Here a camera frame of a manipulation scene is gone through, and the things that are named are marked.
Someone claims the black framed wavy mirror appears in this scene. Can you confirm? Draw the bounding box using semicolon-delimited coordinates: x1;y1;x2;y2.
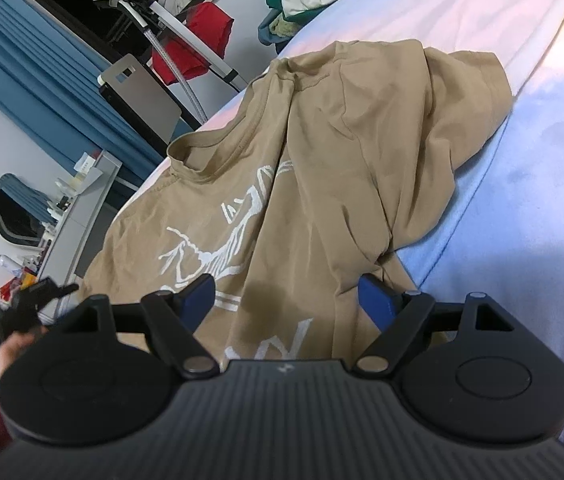
0;174;54;247

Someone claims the grey dresser desk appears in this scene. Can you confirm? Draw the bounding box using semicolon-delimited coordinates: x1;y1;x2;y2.
36;148;125;321

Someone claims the person left hand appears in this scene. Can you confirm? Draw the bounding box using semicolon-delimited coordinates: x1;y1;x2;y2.
0;326;48;376

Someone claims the blue window curtain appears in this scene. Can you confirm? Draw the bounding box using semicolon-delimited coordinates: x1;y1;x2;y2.
0;0;165;192

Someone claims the pastel tie-dye bed sheet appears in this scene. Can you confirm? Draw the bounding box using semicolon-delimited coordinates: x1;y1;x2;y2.
112;0;564;461

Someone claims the grey chair back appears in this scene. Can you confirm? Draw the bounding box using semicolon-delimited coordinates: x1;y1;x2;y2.
98;54;181;154

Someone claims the tan printed t-shirt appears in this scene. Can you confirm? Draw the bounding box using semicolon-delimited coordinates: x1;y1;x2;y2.
81;40;513;362

